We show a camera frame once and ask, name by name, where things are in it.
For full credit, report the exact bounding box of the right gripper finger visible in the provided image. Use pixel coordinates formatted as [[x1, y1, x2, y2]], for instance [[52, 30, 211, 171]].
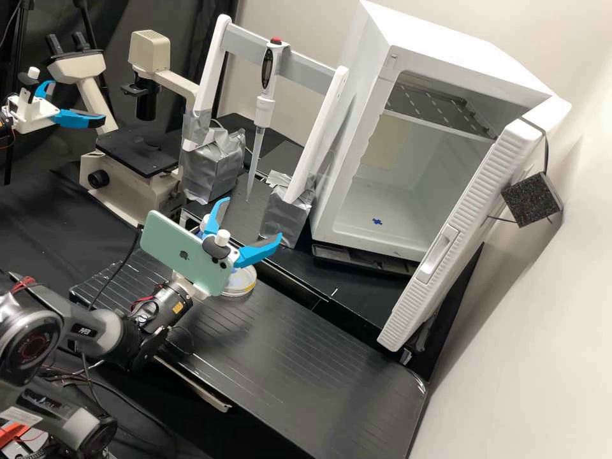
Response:
[[202, 196, 232, 237], [233, 232, 284, 269]]

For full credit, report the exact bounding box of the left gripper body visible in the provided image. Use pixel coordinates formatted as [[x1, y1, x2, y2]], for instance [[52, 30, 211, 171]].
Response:
[[6, 89, 61, 135]]

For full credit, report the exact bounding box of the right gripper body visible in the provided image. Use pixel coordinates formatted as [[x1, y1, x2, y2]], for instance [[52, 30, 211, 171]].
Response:
[[171, 270, 212, 302]]

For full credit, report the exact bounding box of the petri dish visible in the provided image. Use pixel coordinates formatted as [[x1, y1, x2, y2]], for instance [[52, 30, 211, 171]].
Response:
[[222, 264, 259, 301]]

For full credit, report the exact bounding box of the cream microscope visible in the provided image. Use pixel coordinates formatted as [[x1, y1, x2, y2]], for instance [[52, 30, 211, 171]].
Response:
[[45, 29, 202, 226]]

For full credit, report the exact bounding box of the black tray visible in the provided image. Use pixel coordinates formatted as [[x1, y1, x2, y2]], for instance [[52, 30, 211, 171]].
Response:
[[311, 242, 421, 279]]

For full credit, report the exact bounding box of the white pipette stand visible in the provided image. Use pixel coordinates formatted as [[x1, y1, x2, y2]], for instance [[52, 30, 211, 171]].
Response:
[[179, 13, 351, 250]]

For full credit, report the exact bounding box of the pipette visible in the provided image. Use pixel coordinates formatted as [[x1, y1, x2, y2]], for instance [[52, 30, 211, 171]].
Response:
[[245, 36, 291, 202]]

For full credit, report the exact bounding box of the white incubator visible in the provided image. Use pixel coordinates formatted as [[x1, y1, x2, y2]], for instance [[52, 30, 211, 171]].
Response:
[[307, 0, 572, 265]]

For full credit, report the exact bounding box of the incubator door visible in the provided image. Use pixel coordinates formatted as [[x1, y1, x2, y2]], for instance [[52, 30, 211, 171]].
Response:
[[376, 116, 565, 353]]

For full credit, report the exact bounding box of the right wrist camera phone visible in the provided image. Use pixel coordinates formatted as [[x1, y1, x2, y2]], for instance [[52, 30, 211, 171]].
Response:
[[139, 210, 240, 298]]

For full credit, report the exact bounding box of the black cable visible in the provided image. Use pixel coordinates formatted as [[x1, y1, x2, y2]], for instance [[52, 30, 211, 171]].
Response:
[[87, 228, 144, 308]]

